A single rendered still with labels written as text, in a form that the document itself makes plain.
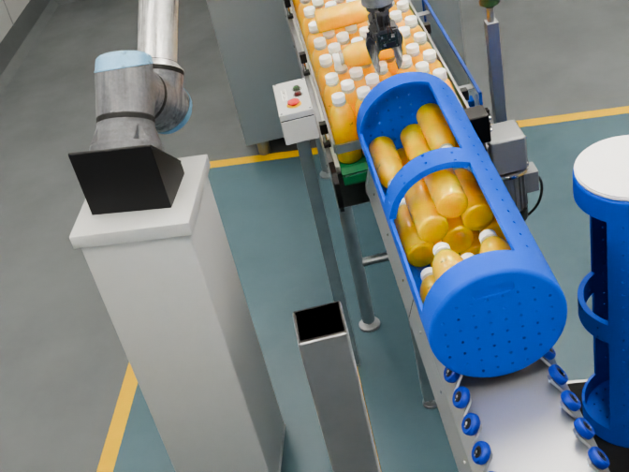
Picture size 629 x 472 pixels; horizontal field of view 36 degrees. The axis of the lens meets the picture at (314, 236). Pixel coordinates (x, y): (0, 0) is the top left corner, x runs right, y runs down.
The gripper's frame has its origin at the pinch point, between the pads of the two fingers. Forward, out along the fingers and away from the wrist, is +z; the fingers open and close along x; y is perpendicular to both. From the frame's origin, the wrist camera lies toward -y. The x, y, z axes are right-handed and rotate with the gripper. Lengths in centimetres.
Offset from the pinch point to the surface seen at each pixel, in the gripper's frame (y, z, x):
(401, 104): 18.8, 2.4, -0.5
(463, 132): 49, -4, 9
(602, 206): 64, 17, 37
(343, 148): 4.3, 20.3, -17.3
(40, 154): -219, 116, -165
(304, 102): -3.2, 6.9, -25.1
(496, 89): -25, 30, 36
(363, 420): 164, -38, -30
